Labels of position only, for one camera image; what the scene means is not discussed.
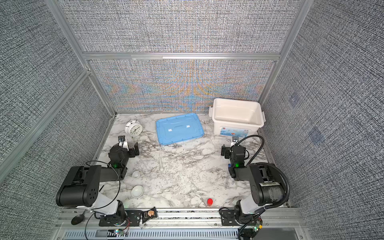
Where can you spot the white plastic storage bin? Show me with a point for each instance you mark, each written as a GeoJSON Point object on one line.
{"type": "Point", "coordinates": [236, 118]}

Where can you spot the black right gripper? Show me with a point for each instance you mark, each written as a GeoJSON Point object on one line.
{"type": "Point", "coordinates": [225, 150]}

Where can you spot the white alarm clock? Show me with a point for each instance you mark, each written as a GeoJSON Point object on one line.
{"type": "Point", "coordinates": [133, 128]}

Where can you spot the small circuit board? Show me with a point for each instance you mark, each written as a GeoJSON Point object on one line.
{"type": "Point", "coordinates": [149, 215]}

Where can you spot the small white ceramic dish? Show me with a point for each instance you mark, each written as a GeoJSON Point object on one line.
{"type": "Point", "coordinates": [136, 174]}

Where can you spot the blue plastic bin lid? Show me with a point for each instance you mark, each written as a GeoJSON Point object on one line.
{"type": "Point", "coordinates": [178, 129]}

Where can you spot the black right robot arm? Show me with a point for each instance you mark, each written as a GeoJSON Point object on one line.
{"type": "Point", "coordinates": [268, 184]}

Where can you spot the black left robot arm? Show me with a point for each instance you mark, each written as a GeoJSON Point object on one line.
{"type": "Point", "coordinates": [80, 188]}

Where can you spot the red capped vial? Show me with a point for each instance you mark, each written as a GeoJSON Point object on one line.
{"type": "Point", "coordinates": [209, 202]}

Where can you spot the aluminium front rail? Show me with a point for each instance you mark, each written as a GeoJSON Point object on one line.
{"type": "Point", "coordinates": [185, 224]}

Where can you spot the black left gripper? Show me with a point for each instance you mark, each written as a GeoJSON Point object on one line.
{"type": "Point", "coordinates": [132, 151]}

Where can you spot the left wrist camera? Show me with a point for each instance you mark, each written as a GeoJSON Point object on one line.
{"type": "Point", "coordinates": [121, 140]}

